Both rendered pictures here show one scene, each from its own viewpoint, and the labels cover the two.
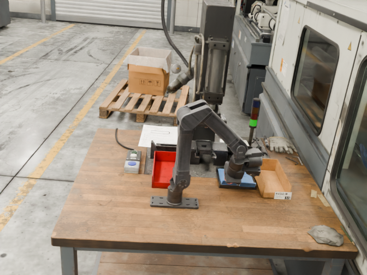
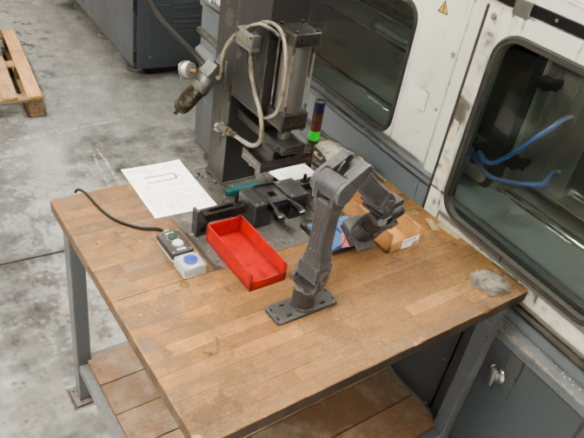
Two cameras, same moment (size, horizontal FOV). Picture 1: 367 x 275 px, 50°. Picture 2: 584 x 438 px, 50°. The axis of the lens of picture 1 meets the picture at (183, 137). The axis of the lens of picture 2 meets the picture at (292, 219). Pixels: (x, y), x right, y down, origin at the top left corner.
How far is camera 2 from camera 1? 0.95 m
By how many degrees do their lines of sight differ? 34
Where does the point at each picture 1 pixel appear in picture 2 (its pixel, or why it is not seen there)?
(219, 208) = (359, 290)
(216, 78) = (300, 91)
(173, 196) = (308, 300)
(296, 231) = (460, 289)
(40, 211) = not seen: outside the picture
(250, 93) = (142, 34)
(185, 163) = (328, 249)
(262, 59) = not seen: outside the picture
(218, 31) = (291, 11)
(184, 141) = (333, 220)
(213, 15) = not seen: outside the picture
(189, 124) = (347, 196)
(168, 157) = (228, 228)
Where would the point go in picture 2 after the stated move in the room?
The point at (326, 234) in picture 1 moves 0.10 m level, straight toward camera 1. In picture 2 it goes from (494, 282) to (507, 306)
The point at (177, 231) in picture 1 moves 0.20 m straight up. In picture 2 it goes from (346, 350) to (362, 292)
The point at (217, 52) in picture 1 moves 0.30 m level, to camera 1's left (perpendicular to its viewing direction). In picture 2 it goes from (303, 51) to (200, 60)
